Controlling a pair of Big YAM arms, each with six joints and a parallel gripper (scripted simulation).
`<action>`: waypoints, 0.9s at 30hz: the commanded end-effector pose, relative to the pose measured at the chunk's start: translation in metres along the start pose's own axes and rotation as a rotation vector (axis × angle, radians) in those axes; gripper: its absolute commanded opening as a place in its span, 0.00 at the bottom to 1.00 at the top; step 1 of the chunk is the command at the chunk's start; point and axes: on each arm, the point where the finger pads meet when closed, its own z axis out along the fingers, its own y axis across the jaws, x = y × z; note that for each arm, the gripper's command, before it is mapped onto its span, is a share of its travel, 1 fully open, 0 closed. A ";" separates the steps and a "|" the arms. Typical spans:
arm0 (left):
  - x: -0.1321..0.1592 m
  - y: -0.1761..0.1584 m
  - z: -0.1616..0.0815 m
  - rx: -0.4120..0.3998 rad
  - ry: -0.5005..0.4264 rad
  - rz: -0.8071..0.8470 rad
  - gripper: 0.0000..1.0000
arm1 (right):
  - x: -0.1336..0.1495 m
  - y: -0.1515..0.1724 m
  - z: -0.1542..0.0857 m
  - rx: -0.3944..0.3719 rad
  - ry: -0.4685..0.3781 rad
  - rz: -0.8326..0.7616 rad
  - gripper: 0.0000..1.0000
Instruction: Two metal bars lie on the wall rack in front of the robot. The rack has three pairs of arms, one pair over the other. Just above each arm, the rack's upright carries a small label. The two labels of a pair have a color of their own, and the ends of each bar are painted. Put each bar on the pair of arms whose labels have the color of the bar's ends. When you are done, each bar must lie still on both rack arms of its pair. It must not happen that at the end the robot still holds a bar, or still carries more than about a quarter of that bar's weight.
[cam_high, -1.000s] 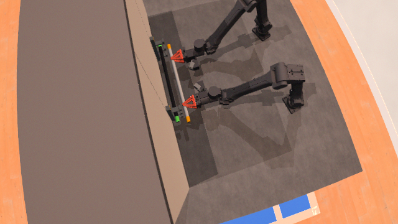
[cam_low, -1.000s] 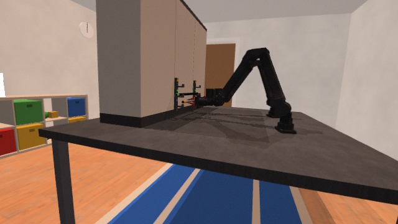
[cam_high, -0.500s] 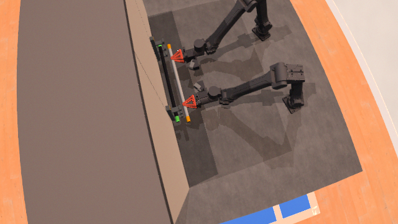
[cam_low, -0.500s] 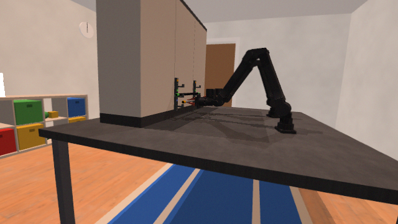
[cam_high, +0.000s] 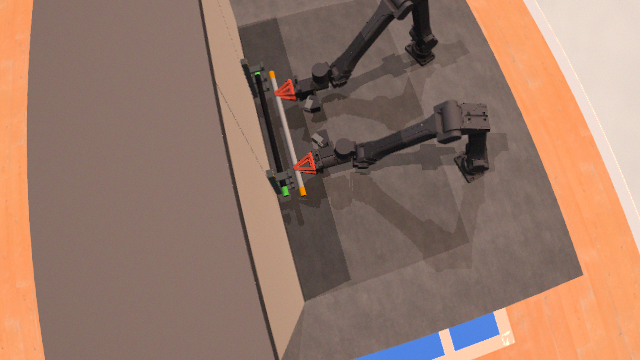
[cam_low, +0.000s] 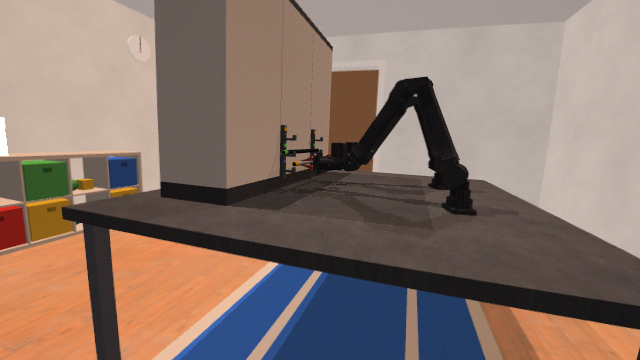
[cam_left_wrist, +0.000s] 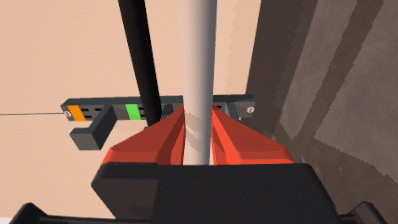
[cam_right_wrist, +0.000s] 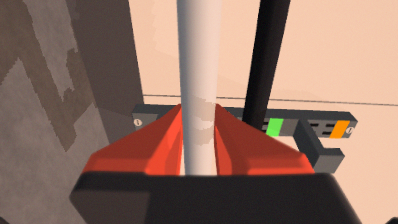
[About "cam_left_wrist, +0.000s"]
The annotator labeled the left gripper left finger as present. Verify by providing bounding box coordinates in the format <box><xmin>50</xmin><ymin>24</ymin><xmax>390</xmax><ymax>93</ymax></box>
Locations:
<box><xmin>101</xmin><ymin>105</ymin><xmax>186</xmax><ymax>165</ymax></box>

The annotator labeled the grey metal bar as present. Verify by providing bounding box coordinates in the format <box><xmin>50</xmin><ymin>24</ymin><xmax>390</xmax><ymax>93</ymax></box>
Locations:
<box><xmin>176</xmin><ymin>0</ymin><xmax>217</xmax><ymax>165</ymax></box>

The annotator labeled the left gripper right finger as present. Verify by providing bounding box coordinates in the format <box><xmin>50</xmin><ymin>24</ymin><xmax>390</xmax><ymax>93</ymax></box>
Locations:
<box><xmin>211</xmin><ymin>105</ymin><xmax>295</xmax><ymax>165</ymax></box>

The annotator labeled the black metal bar with green ends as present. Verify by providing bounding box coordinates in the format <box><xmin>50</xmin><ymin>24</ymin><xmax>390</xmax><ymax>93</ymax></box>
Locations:
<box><xmin>118</xmin><ymin>0</ymin><xmax>162</xmax><ymax>126</ymax></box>

